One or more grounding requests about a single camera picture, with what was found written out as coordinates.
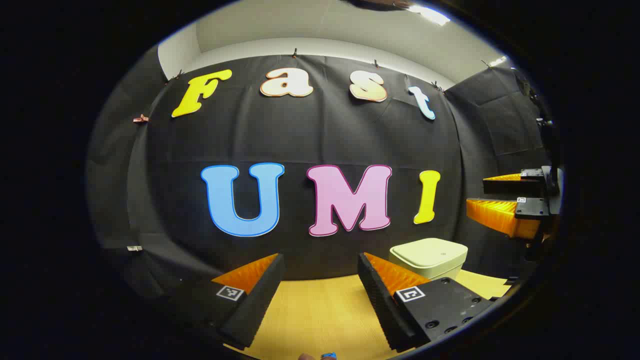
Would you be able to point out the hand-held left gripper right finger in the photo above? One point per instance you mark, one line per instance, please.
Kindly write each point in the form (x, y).
(380, 300)

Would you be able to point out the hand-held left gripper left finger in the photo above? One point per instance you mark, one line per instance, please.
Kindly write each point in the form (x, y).
(257, 300)

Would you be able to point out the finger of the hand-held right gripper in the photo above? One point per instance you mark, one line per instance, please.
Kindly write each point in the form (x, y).
(510, 187)
(500, 215)

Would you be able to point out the pale green garbage bin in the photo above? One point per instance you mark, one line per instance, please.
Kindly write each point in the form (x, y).
(425, 255)

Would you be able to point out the blue paper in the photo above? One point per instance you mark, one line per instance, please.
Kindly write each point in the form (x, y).
(328, 356)

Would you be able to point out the wooden desktop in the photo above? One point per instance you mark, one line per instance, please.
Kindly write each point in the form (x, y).
(320, 315)

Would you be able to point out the ceiling light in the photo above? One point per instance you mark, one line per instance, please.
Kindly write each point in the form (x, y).
(497, 61)
(429, 15)

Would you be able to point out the white clip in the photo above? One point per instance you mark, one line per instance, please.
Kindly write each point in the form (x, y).
(134, 248)

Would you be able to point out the black backdrop cloth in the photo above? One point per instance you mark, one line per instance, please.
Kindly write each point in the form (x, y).
(300, 130)

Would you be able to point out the red clip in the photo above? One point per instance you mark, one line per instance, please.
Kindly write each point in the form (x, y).
(141, 119)

